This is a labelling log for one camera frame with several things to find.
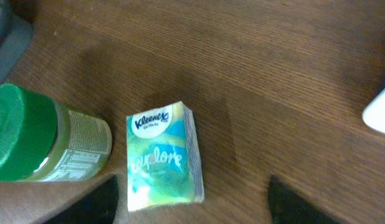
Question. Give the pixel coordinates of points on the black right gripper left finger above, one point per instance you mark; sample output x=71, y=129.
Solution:
x=97, y=207

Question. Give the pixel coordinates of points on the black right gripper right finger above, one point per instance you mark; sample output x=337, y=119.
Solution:
x=287, y=207

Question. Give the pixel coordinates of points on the teal Kleenex tissue pack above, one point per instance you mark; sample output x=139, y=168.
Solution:
x=163, y=158

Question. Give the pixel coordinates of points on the green lid jar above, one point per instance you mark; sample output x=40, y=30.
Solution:
x=43, y=140

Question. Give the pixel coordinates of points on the white barcode scanner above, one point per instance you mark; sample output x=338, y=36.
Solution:
x=374, y=114

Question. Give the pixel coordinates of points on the grey plastic basket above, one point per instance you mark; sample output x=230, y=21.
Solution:
x=15, y=37

